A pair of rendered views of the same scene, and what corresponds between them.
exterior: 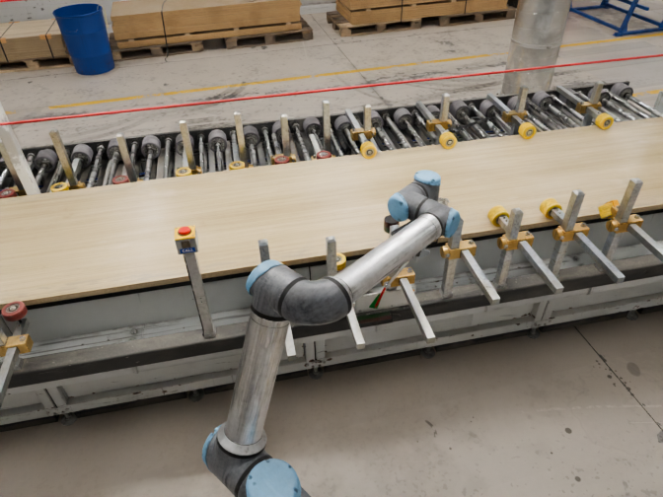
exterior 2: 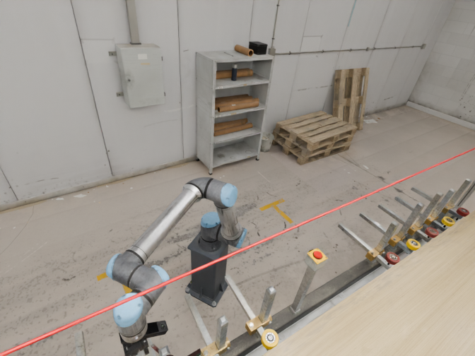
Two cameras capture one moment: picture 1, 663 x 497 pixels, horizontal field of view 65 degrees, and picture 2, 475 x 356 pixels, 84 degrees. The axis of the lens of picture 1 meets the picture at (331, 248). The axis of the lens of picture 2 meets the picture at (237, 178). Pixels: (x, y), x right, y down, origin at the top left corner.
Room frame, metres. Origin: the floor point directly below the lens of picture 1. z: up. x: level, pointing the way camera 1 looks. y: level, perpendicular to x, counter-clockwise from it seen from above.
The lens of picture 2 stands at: (2.02, -0.22, 2.23)
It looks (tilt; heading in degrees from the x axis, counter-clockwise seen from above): 36 degrees down; 156
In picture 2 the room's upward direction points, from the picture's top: 6 degrees clockwise
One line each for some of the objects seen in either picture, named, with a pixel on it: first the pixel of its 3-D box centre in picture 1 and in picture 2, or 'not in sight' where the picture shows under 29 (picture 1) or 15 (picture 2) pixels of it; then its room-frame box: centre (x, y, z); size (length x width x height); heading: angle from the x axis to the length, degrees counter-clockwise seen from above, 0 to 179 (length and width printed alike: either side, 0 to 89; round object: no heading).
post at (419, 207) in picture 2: not in sight; (405, 228); (1.25, 1.48, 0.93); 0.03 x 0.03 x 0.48; 11
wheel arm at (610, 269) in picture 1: (582, 240); not in sight; (1.66, -1.03, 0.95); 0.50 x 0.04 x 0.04; 11
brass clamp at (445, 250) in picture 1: (458, 249); not in sight; (1.62, -0.51, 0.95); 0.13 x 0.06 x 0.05; 101
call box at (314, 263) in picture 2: (186, 241); (315, 260); (1.43, 0.50, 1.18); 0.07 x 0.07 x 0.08; 11
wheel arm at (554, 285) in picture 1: (526, 248); not in sight; (1.61, -0.79, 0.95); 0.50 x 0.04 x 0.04; 11
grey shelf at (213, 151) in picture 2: not in sight; (231, 114); (-1.27, 1.04, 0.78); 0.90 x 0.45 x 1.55; 104
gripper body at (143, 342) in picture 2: not in sight; (134, 338); (1.51, -0.34, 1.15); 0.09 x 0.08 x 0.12; 101
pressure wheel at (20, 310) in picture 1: (18, 318); (389, 261); (1.40, 1.21, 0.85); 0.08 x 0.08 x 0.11
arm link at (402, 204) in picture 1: (408, 203); (149, 284); (1.42, -0.26, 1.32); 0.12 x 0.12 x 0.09; 46
